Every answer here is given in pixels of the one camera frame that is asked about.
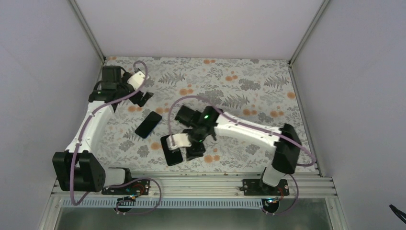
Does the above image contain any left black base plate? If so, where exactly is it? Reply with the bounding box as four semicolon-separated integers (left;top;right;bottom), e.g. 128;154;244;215
101;179;150;196

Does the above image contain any aluminium rail frame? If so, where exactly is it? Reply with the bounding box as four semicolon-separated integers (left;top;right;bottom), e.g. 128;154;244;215
39;172;348;230

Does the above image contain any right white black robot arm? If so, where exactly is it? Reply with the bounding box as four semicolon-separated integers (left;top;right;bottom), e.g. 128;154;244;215
166;105;302;195

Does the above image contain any black phone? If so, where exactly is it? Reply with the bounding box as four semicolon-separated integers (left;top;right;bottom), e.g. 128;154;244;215
160;135;183;166

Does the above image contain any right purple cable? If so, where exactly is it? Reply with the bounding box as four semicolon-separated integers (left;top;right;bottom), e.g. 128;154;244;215
167;95;317;217

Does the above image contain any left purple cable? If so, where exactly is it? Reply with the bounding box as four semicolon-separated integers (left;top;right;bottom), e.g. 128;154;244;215
69;61;163;217

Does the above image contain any black object at edge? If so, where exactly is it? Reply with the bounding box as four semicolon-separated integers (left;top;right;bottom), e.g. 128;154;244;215
389;204;406;224

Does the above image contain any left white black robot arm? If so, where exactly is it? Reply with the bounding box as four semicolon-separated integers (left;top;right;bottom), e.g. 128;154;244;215
52;66;153;194

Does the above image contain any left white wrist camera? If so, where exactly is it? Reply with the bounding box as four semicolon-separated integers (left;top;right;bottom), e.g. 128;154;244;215
127;70;149;90

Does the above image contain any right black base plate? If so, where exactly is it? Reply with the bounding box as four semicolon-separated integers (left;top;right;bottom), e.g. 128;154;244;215
239;179;290;196

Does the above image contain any floral patterned table mat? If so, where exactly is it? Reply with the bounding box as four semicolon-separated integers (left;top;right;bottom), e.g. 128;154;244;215
96;57;309;173

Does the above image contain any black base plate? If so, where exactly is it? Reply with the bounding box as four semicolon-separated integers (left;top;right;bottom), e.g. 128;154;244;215
239;179;290;196
101;179;150;196

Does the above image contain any purple cable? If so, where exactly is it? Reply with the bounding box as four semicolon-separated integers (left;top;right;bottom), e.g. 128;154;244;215
167;95;317;217
69;61;163;217

